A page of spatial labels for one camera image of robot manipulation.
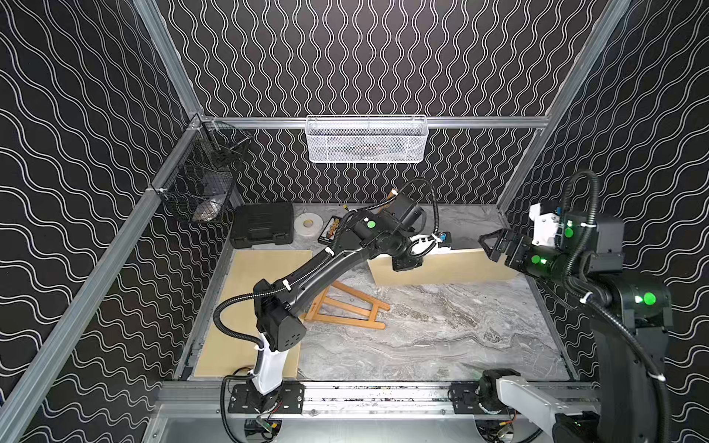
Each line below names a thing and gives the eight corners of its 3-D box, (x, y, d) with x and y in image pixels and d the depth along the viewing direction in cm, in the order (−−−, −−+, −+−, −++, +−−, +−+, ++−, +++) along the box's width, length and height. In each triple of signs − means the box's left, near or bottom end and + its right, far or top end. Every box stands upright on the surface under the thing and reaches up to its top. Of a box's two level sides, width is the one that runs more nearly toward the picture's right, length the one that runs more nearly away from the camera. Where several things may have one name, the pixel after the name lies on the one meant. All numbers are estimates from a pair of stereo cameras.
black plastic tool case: (236, 254, 109) (228, 240, 102) (243, 217, 122) (236, 202, 115) (293, 249, 111) (289, 234, 104) (294, 213, 123) (290, 198, 116)
